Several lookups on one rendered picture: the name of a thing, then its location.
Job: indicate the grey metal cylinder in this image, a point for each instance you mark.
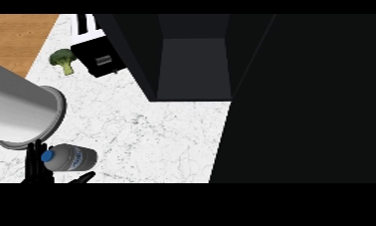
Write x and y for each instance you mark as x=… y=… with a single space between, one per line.
x=24 y=110

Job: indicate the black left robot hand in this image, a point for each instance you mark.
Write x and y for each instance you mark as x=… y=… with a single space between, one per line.
x=37 y=167

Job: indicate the green broccoli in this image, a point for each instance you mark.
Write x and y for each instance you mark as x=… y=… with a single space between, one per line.
x=64 y=58

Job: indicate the black and white toaster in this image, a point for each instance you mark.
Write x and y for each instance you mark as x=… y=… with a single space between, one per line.
x=101 y=58

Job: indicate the clear blue-capped water bottle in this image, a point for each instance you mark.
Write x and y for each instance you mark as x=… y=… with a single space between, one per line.
x=74 y=158

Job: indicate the dark grey open cabinet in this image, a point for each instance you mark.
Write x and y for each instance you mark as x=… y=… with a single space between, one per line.
x=194 y=67

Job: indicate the dark grey cabinet door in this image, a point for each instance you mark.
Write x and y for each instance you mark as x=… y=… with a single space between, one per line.
x=303 y=104

